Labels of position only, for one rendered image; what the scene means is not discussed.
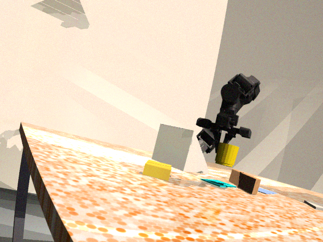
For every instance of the yellow rectangular block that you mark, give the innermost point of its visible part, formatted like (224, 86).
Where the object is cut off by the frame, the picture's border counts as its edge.
(157, 170)

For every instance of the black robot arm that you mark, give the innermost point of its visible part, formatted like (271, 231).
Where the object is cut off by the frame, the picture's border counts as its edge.
(239, 91)

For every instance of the yellow cup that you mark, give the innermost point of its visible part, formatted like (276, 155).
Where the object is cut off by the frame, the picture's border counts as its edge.
(226, 154)

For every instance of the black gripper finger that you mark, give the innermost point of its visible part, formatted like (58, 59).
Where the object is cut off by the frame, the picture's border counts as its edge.
(227, 138)
(217, 137)

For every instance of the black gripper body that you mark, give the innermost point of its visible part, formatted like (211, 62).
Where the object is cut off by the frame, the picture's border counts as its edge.
(206, 123)

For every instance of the cream flat square tile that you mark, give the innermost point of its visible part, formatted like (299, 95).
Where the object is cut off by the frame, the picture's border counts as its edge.
(315, 205)

